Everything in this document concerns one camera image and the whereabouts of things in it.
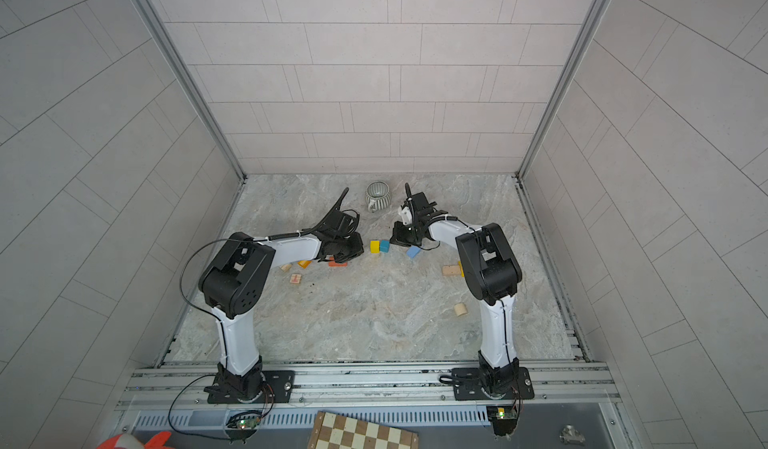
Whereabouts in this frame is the light blue wooden block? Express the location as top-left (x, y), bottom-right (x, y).
top-left (406, 246), bottom-right (421, 259)

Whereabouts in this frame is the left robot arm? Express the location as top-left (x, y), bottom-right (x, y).
top-left (198, 207), bottom-right (364, 404)

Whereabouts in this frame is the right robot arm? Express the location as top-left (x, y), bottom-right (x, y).
top-left (390, 185), bottom-right (525, 398)

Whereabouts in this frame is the wooden cylinder block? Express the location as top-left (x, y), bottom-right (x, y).
top-left (454, 303), bottom-right (468, 317)

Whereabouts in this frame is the ribbed silver cup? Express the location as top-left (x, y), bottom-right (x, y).
top-left (365, 181), bottom-right (391, 213)

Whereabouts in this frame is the checkered chess board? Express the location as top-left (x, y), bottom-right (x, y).
top-left (307, 411), bottom-right (420, 449)

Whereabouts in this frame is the left green circuit board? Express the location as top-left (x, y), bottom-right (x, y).
top-left (225, 410), bottom-right (263, 440)

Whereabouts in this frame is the right circuit board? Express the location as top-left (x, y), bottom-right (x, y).
top-left (486, 406), bottom-right (520, 438)

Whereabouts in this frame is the small metal fitting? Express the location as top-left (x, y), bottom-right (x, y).
top-left (559, 424), bottom-right (586, 446)

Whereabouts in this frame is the red white object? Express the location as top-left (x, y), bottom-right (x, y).
top-left (97, 431), bottom-right (172, 449)

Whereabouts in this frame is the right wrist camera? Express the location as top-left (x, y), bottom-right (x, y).
top-left (398, 206), bottom-right (412, 225)

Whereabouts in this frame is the black corrugated cable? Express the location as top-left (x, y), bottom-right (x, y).
top-left (263, 187), bottom-right (351, 241)

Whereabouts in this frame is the aluminium mounting rail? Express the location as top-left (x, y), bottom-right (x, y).
top-left (117, 360), bottom-right (621, 411)

